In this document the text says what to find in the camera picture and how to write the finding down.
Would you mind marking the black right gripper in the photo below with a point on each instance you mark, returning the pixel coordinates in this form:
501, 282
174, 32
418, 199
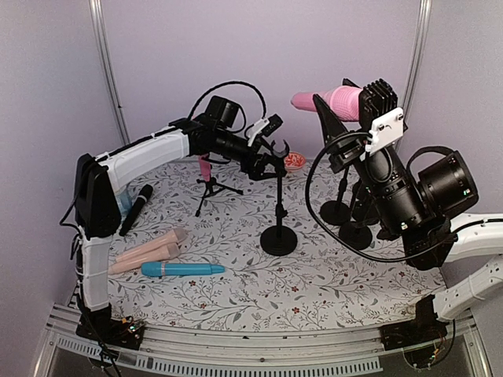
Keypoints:
348, 149

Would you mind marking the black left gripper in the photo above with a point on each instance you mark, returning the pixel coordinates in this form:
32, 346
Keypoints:
255, 170

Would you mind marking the pink microphone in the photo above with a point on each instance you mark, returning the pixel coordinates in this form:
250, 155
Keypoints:
343, 101
205, 167

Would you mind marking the black stand of blue microphone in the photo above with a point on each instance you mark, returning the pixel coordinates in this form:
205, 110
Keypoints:
336, 212

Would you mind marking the black straight stand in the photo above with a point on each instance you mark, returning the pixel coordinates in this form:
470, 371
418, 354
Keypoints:
279, 240

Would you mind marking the black round stand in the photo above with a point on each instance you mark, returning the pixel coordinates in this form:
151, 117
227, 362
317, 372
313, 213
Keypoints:
356, 234
364, 208

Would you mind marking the beige microphone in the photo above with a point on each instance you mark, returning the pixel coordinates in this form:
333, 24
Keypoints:
133, 260
176, 235

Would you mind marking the black microphone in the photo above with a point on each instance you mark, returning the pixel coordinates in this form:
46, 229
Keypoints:
141, 200

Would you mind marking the blue microphone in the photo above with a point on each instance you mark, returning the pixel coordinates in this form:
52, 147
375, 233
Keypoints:
160, 269

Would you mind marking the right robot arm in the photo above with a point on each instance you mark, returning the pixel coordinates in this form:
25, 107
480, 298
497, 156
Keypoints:
427, 211

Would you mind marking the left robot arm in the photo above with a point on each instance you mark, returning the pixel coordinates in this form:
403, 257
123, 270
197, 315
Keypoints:
100, 180

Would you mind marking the red patterned white bowl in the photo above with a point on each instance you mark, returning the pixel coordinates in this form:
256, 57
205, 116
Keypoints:
294, 161

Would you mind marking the blue ceramic mug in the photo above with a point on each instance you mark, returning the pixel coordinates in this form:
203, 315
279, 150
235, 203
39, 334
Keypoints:
124, 201

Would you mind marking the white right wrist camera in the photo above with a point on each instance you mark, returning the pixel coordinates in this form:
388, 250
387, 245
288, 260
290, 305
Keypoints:
380, 116

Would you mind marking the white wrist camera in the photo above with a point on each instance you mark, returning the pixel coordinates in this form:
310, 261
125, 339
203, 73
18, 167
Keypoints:
380, 116
263, 128

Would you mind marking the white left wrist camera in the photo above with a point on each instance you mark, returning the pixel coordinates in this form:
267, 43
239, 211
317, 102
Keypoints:
263, 128

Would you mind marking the black tripod shock mount stand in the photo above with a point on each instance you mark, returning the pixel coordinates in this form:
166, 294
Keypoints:
213, 188

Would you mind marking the pink microphone in shock mount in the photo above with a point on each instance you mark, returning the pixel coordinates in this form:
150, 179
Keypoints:
205, 167

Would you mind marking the aluminium right corner post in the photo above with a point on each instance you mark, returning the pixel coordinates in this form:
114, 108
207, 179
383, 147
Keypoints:
420, 41

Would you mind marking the aluminium corner post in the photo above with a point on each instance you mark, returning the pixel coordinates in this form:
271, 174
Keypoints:
420, 41
99, 28

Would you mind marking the aluminium front frame rail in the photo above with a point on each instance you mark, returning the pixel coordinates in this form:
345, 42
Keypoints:
343, 349

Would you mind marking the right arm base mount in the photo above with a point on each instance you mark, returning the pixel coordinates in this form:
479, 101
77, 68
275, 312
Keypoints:
424, 327

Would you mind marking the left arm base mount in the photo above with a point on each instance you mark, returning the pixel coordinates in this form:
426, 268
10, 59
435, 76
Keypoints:
101, 327

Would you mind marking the aluminium left corner post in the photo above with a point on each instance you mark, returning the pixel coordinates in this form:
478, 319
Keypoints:
99, 28

